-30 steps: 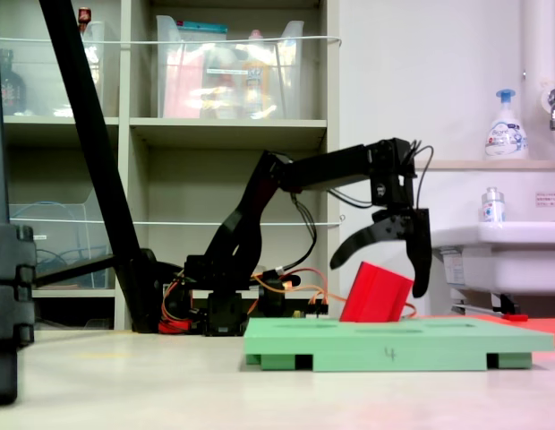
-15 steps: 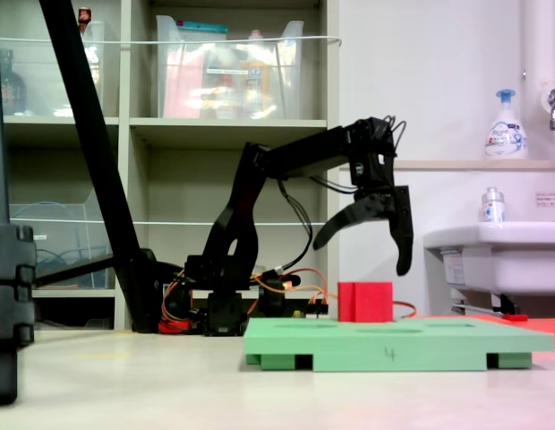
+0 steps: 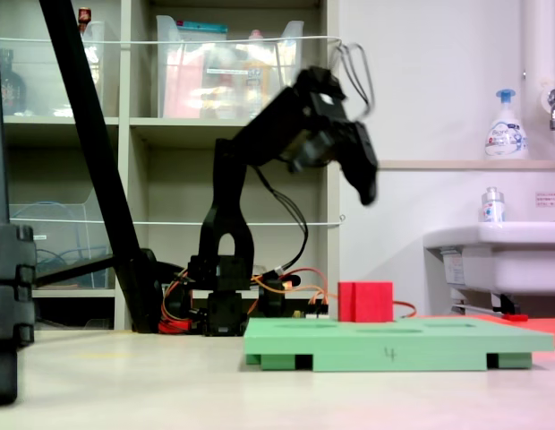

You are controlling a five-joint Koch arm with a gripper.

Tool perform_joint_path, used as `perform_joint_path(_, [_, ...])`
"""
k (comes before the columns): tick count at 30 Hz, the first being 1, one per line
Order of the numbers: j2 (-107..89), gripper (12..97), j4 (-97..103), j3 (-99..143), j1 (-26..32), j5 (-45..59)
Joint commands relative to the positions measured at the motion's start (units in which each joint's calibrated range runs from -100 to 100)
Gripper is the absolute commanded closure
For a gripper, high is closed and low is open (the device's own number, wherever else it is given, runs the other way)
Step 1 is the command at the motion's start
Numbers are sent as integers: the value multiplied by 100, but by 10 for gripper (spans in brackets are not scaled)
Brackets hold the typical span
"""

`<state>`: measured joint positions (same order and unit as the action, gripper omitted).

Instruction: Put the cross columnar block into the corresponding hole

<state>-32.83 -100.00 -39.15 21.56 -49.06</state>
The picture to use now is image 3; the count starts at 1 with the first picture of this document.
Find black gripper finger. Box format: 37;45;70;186
341;121;380;207

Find red cross columnar block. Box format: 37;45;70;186
337;280;394;324

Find large clear plastic bin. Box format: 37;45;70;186
155;15;305;120

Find small clear sanitizer bottle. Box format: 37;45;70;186
480;186;507;224

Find white foam soap bottle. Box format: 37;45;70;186
484;88;529;160

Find small circuit board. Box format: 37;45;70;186
293;308;330;321

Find white sink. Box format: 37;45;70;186
423;221;555;315

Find green shape sorter board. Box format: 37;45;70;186
243;316;555;373

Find beige shelf unit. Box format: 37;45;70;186
0;0;342;331

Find red base clamp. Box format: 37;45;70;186
158;316;192;335

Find black tripod leg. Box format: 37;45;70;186
33;0;167;335

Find clear plastic storage box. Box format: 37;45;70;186
0;21;107;118

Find dark glass bottle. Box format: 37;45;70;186
0;48;28;116

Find notched black stack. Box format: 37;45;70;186
0;222;38;407

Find black gripper wire loops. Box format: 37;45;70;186
337;42;376;123

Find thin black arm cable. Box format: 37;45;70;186
254;165;311;277

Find thin orange wire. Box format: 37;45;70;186
250;267;418;320

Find white shelf guard wire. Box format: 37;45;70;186
0;35;345;48
8;214;346;228

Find clear box with blue cables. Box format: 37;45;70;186
8;187;116;290

